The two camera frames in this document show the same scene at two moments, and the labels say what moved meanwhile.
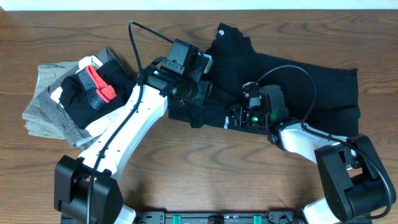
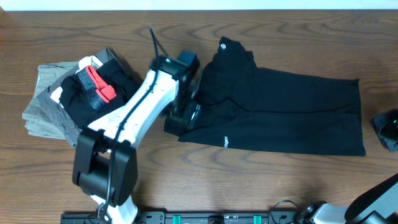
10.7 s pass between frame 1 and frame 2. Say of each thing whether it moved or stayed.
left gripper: moved
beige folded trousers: stayed
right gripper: moved
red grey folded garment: stayed
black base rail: stayed
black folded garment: stayed
